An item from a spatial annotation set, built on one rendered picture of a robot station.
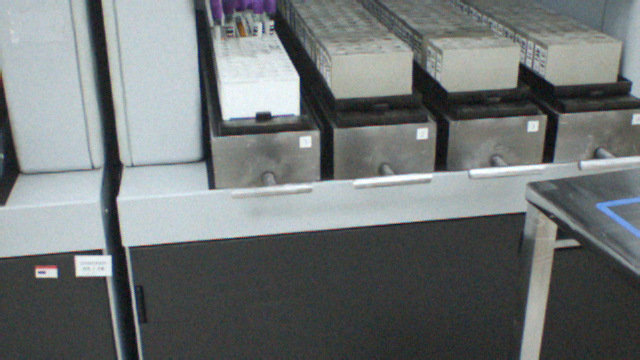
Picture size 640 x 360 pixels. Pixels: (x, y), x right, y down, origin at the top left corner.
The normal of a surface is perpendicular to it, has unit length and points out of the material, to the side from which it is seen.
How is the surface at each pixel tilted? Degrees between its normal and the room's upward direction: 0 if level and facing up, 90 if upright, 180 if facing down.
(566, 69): 90
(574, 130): 90
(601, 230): 0
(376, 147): 90
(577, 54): 90
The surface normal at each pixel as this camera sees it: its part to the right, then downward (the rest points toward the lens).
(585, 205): 0.00, -0.91
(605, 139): 0.17, 0.40
